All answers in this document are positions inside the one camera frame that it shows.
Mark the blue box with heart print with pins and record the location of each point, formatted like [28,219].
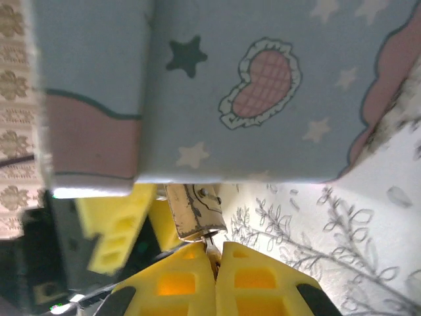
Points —
[230,131]

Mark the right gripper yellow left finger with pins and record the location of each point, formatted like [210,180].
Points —
[177,283]

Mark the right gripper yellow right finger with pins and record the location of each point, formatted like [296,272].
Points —
[260,279]

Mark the small metal key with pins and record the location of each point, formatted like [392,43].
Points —
[210,246]

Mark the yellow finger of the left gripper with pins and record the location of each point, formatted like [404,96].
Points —
[166,227]
[115,227]

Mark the floral tablecloth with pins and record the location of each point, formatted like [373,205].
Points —
[361,214]

